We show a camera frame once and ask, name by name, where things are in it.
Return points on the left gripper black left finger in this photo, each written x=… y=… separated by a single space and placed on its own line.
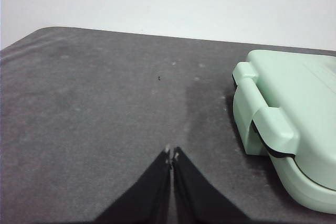
x=141 y=197

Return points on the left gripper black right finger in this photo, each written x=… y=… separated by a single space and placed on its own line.
x=199 y=197

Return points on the mint green hinged grill lid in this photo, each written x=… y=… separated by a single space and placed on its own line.
x=302 y=90

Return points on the mint green breakfast machine base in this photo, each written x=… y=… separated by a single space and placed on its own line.
x=302 y=182

